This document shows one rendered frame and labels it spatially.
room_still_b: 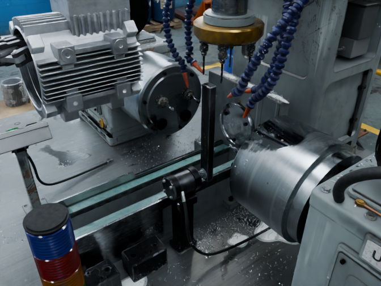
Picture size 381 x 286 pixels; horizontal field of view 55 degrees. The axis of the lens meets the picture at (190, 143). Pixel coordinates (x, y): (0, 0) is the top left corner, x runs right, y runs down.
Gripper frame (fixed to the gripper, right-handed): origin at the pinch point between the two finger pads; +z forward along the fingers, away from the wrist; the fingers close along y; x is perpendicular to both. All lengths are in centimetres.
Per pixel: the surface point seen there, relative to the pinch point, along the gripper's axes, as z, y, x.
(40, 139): -11.0, 21.6, 31.5
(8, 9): 78, 553, 110
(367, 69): 77, -18, 29
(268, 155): 24.1, -28.9, 26.9
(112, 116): 18, 43, 46
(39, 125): -9.7, 23.4, 28.5
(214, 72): 43, 12, 28
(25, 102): 16, 251, 123
